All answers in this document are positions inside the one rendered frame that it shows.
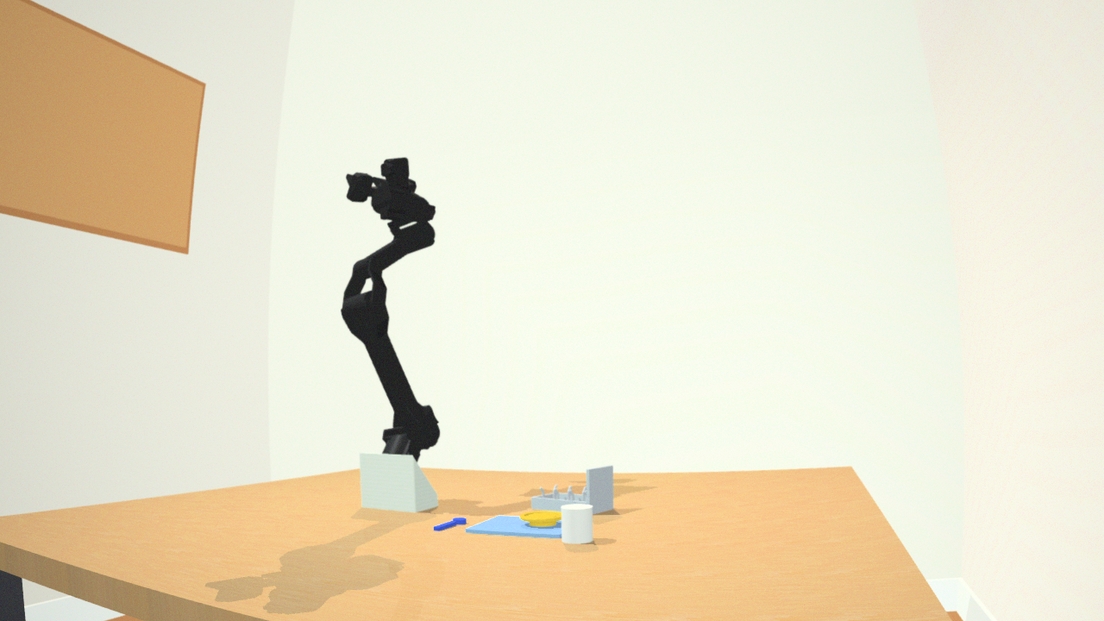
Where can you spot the yellow plate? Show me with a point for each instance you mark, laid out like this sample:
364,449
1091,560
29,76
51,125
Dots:
541,518

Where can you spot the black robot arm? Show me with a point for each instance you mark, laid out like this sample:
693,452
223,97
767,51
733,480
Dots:
415,426

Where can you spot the light blue mat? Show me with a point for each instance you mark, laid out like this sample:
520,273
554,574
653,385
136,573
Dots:
514,526

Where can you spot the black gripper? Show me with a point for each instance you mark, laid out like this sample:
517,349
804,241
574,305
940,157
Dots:
360,186

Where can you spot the white cylinder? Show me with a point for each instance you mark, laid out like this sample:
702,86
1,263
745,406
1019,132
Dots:
577,523

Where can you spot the light grey dish rack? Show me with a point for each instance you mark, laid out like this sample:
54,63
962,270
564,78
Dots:
599,492

